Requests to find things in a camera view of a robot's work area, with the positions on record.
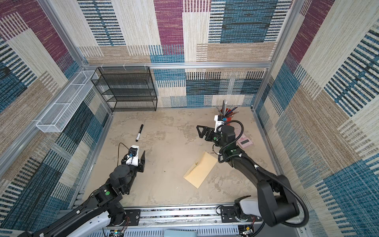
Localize tan manila envelope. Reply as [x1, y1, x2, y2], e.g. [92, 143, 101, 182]
[183, 152, 217, 189]

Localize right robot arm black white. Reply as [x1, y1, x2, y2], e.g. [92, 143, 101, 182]
[196, 120, 310, 228]

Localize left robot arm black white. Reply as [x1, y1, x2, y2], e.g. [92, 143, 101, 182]
[19, 153, 145, 237]

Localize black and white marker pen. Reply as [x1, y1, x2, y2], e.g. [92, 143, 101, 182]
[135, 124, 144, 142]

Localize pens in red cup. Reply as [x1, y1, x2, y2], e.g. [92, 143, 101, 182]
[216, 100, 239, 118]

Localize pink calculator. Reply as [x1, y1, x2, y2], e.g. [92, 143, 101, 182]
[237, 133, 254, 149]

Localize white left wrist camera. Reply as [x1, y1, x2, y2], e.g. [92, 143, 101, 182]
[128, 145, 139, 159]

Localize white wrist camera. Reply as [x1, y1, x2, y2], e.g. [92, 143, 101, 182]
[128, 145, 139, 159]
[214, 115, 225, 132]

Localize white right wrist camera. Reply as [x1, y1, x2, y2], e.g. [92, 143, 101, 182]
[214, 115, 225, 132]

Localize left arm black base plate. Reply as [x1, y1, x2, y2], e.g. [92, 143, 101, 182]
[119, 209, 141, 227]

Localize black mesh wire shelf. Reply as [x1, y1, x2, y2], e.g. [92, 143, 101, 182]
[91, 66, 158, 113]

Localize white mesh wire basket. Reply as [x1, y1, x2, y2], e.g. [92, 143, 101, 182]
[36, 71, 95, 133]

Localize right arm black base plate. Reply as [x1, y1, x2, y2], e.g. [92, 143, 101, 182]
[217, 205, 253, 223]

